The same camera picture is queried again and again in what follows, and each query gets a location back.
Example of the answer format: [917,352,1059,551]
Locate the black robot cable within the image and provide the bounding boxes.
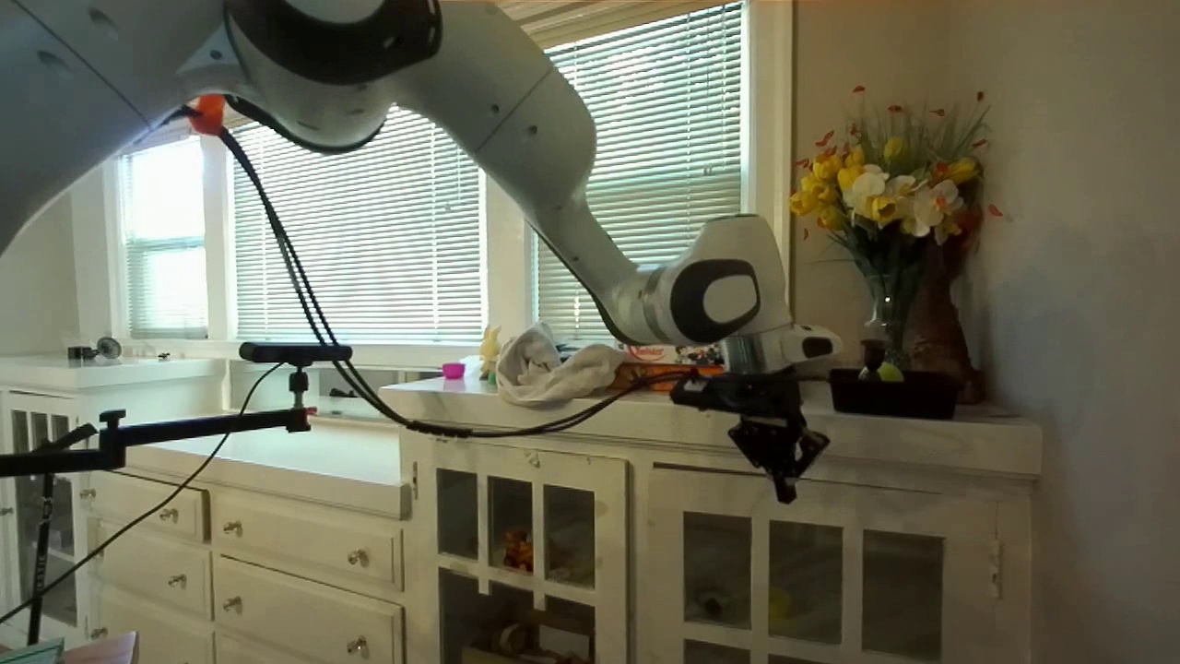
[161,92,730,441]

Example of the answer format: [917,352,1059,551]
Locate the small pink cup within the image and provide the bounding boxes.
[444,363,466,380]

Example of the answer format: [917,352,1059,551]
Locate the middle window blind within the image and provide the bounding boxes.
[241,112,484,344]

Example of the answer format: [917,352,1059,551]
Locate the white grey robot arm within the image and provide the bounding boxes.
[0,0,833,498]

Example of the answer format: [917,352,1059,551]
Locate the white drawer dresser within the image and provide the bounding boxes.
[82,429,409,664]

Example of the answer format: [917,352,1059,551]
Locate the white glass-front cabinet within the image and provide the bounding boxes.
[386,380,1039,664]

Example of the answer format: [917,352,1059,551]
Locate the window blind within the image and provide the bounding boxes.
[241,112,484,344]
[527,0,752,338]

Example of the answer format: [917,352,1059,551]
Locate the orange game box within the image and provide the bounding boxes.
[623,346,726,387]

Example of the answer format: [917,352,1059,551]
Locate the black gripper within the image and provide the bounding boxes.
[672,368,831,505]

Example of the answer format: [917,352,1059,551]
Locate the right window blind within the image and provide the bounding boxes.
[527,0,752,338]

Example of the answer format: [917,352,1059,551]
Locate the white crumpled cloth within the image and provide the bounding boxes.
[494,323,623,407]

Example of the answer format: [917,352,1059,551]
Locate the black camera on boom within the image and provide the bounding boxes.
[0,344,351,475]

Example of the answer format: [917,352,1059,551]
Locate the yellow white flower bouquet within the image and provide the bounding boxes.
[790,86,987,269]

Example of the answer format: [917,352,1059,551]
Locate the glass flower vase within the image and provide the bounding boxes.
[859,258,921,385]

